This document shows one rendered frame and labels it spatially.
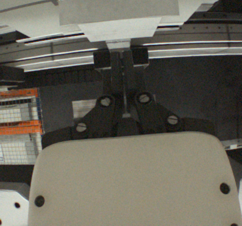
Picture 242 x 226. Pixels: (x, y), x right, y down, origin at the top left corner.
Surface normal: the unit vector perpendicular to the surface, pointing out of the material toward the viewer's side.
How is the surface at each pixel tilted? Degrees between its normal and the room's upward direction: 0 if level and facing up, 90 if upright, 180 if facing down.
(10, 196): 90
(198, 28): 90
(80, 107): 90
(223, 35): 90
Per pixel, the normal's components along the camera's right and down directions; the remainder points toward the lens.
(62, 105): -0.03, 0.09
